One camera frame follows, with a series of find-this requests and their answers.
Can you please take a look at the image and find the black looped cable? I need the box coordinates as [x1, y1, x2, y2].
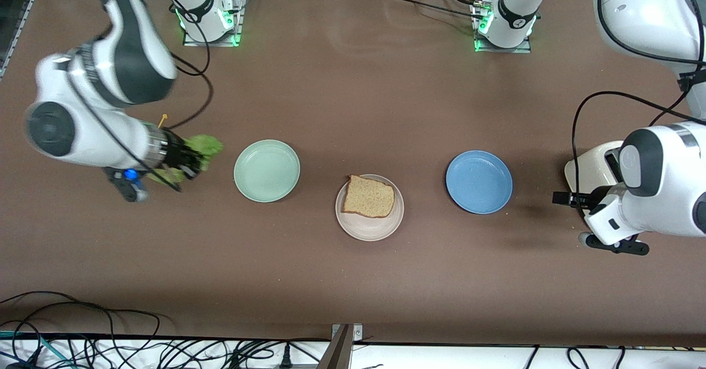
[0, 291, 162, 339]

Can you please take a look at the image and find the aluminium table side rail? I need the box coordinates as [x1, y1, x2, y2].
[0, 0, 54, 77]

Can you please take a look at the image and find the brown bread slice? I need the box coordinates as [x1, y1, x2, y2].
[341, 174, 396, 219]

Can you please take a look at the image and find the cream white toaster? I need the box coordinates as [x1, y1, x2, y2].
[564, 140, 627, 196]

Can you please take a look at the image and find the teal cable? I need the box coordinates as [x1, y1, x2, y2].
[0, 330, 75, 368]

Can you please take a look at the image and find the green lettuce leaf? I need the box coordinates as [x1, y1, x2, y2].
[146, 133, 225, 185]

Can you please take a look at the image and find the metal table edge bracket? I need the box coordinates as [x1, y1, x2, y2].
[331, 323, 363, 369]

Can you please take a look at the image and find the blue round plate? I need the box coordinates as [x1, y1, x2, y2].
[446, 149, 514, 215]

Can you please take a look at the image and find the green round plate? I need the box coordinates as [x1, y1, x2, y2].
[233, 139, 301, 203]

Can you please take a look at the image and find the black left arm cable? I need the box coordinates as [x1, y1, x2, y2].
[571, 0, 706, 204]

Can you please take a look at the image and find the beige round plate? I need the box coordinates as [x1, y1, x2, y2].
[335, 174, 405, 243]

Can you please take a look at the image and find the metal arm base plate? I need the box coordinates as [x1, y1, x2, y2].
[470, 2, 533, 54]
[182, 0, 244, 47]

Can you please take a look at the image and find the black base power cable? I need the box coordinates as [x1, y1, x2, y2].
[377, 0, 486, 21]

